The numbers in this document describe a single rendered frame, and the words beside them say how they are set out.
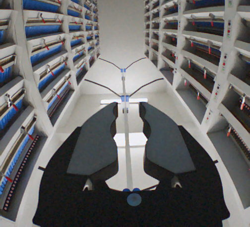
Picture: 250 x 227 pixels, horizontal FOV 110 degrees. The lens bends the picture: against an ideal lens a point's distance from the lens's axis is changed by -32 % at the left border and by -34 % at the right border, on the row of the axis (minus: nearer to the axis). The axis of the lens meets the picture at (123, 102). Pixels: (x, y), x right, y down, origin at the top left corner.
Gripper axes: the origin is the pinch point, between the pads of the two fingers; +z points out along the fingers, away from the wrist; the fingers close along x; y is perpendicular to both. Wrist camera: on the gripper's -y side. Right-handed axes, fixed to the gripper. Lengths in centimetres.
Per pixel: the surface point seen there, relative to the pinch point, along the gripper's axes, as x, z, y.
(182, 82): 65, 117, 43
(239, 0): 60, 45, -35
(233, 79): 59, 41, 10
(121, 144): -7, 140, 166
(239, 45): 58, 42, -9
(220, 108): 59, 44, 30
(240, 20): 62, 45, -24
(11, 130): -55, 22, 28
